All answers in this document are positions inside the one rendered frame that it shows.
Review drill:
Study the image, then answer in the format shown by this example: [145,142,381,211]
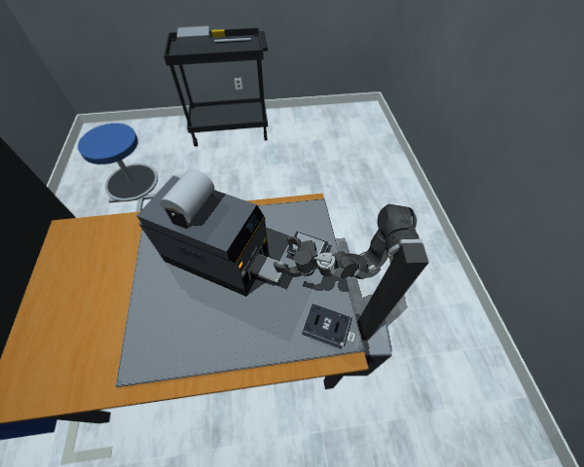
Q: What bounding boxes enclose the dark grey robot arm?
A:
[316,204,422,279]

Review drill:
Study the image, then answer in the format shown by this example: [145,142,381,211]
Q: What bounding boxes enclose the grey cylinder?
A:
[160,169,215,224]

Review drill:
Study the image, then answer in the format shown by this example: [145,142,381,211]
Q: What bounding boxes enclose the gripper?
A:
[274,236,332,277]

